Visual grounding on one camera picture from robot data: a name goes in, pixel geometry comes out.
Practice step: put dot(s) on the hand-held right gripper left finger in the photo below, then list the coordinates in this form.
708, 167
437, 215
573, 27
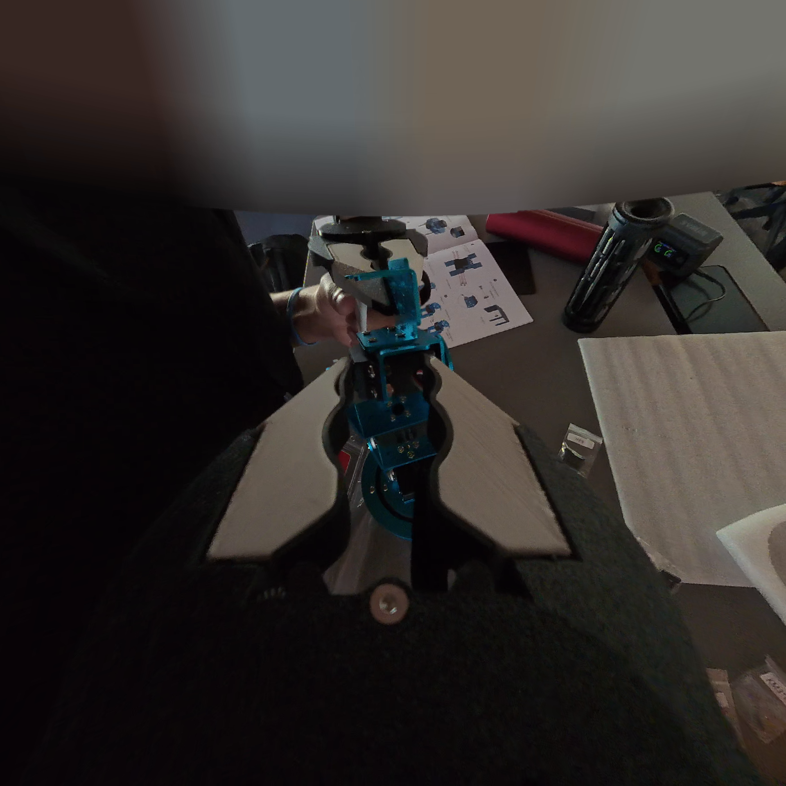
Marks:
282, 491

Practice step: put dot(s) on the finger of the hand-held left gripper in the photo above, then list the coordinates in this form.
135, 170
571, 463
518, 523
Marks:
365, 276
402, 249

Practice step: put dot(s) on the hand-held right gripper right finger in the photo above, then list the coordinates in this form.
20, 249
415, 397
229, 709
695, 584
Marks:
497, 485

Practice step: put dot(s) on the blue servo bracket assembly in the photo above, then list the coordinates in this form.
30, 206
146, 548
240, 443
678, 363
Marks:
393, 336

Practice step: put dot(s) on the dark grey desk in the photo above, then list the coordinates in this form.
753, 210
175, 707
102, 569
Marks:
540, 381

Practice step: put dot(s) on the person's left hand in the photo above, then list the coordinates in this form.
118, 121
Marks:
325, 313

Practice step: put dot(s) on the red printed card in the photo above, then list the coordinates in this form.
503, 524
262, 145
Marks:
345, 462

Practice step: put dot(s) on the blue wristband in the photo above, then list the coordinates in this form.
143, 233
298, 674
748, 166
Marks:
290, 319

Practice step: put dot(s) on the clear bag with black part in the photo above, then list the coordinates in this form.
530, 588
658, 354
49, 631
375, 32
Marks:
580, 448

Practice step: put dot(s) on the printed assembly manual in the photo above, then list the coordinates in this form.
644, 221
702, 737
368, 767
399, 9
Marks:
485, 307

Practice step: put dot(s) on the large clear plastic bag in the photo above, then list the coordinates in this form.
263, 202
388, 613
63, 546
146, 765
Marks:
368, 552

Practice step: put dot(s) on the black flat device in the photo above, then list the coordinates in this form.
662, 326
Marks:
516, 270

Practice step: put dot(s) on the dark red tube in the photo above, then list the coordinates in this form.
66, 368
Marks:
540, 236

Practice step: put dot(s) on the white foam sheet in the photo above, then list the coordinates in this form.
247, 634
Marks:
688, 442

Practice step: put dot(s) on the black cylindrical bottle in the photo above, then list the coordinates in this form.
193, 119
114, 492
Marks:
608, 270

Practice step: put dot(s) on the white foam piece with hole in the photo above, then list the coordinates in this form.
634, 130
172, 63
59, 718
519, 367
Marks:
755, 546

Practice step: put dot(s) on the black charger with display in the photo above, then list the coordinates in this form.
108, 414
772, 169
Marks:
688, 245

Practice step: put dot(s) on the group of small parts bags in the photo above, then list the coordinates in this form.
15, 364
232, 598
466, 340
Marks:
755, 706

